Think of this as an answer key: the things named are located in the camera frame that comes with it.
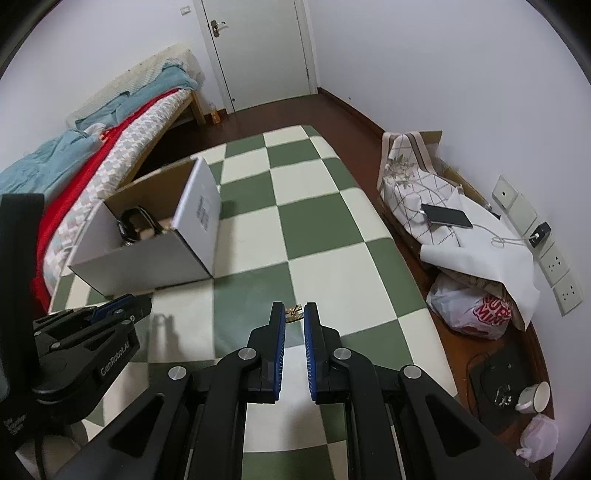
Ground white wall socket plate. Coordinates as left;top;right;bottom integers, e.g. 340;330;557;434
551;272;583;317
537;239;571;288
490;174;523;209
507;193;539;234

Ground wooden bed frame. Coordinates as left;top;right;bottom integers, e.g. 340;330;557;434
137;88;207;186

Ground beige bed headboard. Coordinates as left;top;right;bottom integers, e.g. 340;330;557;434
67;43;204;126

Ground green white checkered tablecloth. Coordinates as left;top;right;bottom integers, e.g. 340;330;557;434
48;124;459;480

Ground white crumpled plastic bag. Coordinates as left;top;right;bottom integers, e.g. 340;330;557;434
516;413;560;463

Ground white cloth sheet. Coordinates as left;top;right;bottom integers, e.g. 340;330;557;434
419;185;541;332

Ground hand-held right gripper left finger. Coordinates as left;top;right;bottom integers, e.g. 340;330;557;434
53;301;287;480

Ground red blanket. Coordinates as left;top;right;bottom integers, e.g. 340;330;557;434
30;90;186;311

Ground white cup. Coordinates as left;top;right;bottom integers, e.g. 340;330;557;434
514;381;553;414

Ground white red printed plastic bag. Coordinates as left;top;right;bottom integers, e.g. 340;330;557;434
425;272;515;341

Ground black charger plug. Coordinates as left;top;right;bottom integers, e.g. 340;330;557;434
528;222;553;248

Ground black flat bag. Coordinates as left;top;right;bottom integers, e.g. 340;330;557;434
468;339;550;424

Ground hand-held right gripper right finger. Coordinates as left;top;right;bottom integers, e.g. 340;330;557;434
302;301;536;480

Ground black smartphone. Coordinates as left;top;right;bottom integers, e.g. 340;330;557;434
420;203;474;230

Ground white cardboard box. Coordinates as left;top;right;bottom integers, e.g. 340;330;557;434
68;156;223;297

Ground white door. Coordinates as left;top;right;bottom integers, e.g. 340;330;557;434
193;0;320;114

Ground white charging cable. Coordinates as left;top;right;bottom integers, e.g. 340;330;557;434
405;174;534;248

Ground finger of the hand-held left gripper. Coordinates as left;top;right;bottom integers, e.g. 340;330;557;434
32;294;140;339
36;296;153;357

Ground grey white patterned quilt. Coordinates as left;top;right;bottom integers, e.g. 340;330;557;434
44;97;193;297

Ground light blue blanket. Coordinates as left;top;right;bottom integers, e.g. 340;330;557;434
75;62;200;131
0;129;105;197

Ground black wristband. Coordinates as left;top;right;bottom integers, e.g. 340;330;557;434
117;207;158;241

